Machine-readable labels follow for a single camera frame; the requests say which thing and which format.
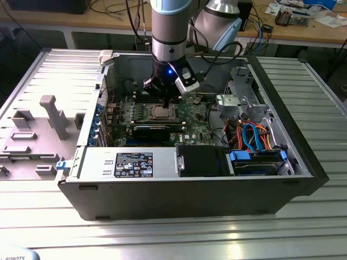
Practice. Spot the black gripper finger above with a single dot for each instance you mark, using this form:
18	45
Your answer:
153	86

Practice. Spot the silver cpu chip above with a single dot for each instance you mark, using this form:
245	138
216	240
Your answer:
161	111

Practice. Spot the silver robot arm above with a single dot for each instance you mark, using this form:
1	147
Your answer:
169	24

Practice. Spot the cpu socket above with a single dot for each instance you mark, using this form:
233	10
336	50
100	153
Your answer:
148	114

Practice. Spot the cpu heatsink cooler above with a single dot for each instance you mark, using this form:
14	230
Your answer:
283	17

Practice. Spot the black case fan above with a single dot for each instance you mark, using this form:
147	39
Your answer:
129	86

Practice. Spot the black graphics card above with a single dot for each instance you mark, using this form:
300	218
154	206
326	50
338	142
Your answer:
150	133

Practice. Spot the beige case latch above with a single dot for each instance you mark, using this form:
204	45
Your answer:
105	57

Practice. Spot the green motherboard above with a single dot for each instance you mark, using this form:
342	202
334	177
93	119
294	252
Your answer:
193	127

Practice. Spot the silver metal drive cage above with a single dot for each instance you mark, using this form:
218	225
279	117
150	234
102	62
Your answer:
241	80

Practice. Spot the silver power supply unit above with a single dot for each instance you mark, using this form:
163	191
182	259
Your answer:
95	162

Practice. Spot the upright black box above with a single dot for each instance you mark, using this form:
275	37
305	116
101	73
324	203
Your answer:
247	19

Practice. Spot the black open pc case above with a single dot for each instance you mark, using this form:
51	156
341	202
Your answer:
162	200

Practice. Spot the small black adapter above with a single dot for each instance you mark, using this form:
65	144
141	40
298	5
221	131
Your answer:
267	28

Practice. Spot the blue case latch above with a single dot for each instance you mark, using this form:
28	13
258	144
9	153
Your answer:
61	165

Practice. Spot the grey parts rack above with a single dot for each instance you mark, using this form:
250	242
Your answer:
40	146

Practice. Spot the hard disk blue carrier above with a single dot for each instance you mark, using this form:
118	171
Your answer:
252	168

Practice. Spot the wide black box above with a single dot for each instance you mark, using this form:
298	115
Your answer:
48	5

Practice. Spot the wooden desk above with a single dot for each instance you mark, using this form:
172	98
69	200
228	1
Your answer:
298	33

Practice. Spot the grey metal drive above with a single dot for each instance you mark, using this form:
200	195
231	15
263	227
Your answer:
301	19

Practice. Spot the blue cardboard box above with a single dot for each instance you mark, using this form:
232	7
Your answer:
322	3

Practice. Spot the white paper sheets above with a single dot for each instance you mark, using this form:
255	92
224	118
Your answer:
329	21

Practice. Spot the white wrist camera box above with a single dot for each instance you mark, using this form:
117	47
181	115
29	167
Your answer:
187	85

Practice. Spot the silver metal bracket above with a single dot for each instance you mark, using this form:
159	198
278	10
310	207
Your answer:
227	103

